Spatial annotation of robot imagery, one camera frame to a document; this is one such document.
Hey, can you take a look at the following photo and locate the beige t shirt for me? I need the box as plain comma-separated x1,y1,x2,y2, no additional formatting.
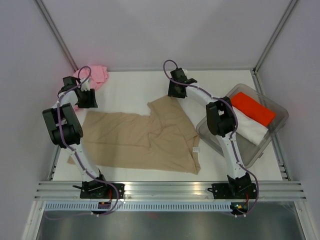
82,96,201,175

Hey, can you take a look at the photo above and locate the white t shirt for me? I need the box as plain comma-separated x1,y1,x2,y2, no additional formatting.
233,108,268,146

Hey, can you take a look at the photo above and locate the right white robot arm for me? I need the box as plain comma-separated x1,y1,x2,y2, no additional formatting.
168,67,252,198

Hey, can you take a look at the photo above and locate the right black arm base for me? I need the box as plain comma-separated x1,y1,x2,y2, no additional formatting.
206,183,258,200

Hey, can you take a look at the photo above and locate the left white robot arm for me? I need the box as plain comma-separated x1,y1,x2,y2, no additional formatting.
42,76,109,198

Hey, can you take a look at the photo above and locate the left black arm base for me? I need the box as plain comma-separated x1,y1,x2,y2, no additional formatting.
72,181,125,200

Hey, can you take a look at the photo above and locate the pink crumpled t shirt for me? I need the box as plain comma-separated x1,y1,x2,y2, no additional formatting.
72,65,109,111

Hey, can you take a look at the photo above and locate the rolled orange t shirt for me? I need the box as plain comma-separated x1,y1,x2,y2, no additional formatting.
231,92,276,127

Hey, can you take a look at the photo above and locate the clear grey plastic bin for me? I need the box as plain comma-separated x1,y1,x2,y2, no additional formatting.
188,83,289,168

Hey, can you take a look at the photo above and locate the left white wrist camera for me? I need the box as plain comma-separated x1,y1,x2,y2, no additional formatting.
80,78,91,92

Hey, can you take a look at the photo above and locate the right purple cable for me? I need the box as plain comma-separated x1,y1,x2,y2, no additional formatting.
162,59,261,218

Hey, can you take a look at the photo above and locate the purple cable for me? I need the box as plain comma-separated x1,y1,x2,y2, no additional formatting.
162,59,261,218
44,65,126,221

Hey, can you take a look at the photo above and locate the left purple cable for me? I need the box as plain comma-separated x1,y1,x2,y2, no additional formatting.
44,65,126,221

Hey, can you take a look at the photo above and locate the white slotted cable duct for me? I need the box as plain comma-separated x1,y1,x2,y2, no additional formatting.
44,201,232,212

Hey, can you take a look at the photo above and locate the right aluminium frame post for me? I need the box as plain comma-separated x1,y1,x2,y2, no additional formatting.
252,0,300,75

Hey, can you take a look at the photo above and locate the aluminium front rail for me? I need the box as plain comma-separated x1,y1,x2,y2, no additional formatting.
34,181,307,202

